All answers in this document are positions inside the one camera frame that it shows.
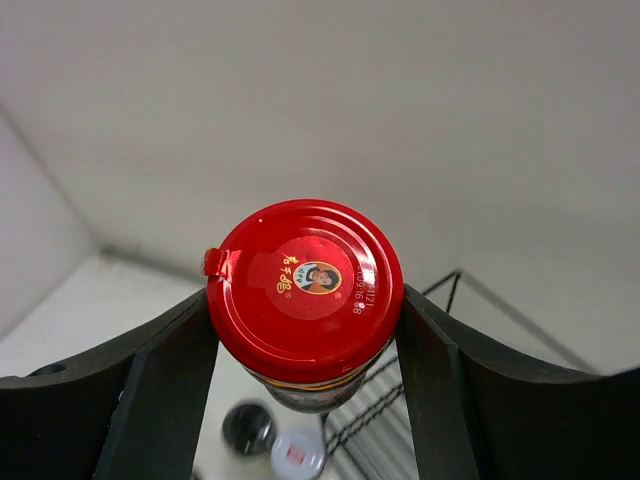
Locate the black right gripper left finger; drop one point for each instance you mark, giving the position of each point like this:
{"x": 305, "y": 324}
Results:
{"x": 129, "y": 408}

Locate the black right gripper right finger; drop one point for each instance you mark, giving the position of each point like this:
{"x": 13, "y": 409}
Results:
{"x": 479, "y": 409}

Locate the red lid chili jar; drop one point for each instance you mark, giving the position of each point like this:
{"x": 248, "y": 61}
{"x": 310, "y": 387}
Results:
{"x": 306, "y": 295}

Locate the black knob grinder jar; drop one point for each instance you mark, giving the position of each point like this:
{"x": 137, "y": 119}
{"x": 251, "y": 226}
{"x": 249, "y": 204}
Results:
{"x": 248, "y": 429}

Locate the white lid dark spice jar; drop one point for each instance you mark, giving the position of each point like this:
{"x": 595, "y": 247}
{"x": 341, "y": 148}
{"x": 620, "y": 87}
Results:
{"x": 298, "y": 454}

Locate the black wire rack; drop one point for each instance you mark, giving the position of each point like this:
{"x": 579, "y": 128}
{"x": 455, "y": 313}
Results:
{"x": 370, "y": 436}

